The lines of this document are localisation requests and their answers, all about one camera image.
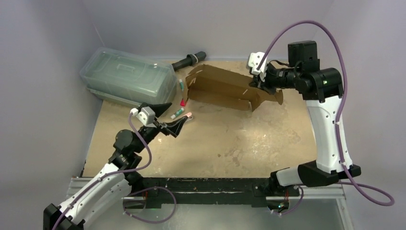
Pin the green white glue stick far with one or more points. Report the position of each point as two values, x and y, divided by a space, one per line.
181 84

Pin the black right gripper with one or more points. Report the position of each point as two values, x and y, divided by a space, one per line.
271 81

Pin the brown cardboard box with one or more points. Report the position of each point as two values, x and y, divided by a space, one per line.
221 87

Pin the dark grey corrugated pipe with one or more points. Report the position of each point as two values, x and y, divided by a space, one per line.
190 60

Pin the clear plastic storage box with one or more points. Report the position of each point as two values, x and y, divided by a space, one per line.
129 79

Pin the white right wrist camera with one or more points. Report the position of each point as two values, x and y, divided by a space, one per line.
256 65

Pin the green white glue stick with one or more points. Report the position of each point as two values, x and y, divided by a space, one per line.
181 84
177 113

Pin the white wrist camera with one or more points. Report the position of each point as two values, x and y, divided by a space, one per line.
256 65
145 115

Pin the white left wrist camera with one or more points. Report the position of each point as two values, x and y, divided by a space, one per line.
145 115

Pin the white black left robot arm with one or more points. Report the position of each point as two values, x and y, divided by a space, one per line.
120 175

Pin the pale pink correction tape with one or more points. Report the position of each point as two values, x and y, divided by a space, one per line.
189 116

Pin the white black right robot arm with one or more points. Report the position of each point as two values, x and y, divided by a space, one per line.
323 92

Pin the green white glue stick near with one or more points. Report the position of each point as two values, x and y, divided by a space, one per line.
177 113

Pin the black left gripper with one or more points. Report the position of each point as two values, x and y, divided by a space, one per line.
173 127

